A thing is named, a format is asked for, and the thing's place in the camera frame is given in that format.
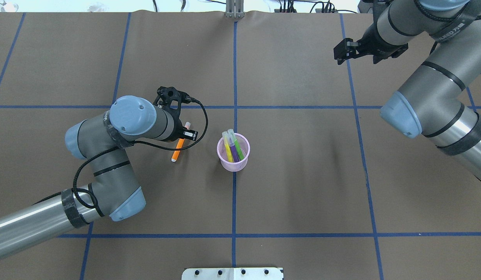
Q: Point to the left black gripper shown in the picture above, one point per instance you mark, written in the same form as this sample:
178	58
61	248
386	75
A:
175	132

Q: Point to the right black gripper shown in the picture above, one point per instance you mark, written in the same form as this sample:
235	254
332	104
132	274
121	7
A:
368	43

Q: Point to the orange marker pen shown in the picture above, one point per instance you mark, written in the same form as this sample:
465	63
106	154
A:
179	145

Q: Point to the yellow marker pen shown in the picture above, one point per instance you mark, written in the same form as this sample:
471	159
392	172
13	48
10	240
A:
225	138

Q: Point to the green marker pen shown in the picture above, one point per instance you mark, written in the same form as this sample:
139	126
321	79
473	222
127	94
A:
236	143

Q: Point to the purple marker pen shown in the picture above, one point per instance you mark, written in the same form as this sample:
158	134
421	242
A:
233	150

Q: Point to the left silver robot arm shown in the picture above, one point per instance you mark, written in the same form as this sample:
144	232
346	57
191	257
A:
105	184

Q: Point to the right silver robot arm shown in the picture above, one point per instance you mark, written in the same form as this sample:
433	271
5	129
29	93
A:
427	104

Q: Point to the pink mesh pen holder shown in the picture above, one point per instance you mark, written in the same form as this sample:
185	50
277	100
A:
234	167

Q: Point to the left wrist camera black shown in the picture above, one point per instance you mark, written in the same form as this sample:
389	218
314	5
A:
171	98

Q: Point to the white camera stand column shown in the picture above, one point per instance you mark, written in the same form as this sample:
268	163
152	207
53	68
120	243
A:
246	273

